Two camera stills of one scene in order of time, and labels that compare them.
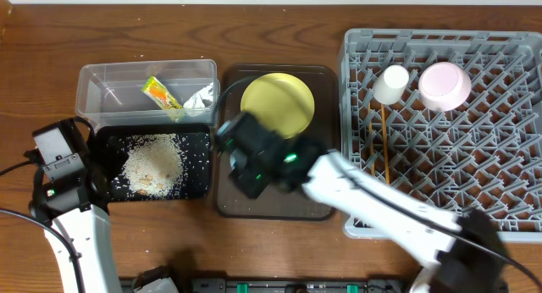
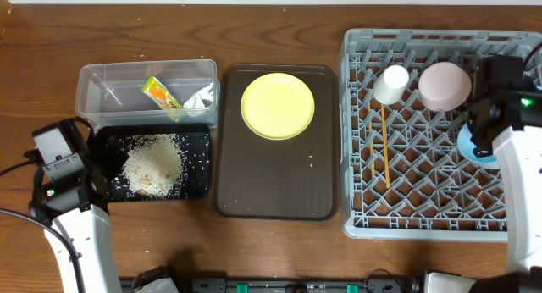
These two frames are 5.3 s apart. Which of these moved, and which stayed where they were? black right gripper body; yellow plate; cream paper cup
Moved: black right gripper body
Stayed: cream paper cup; yellow plate
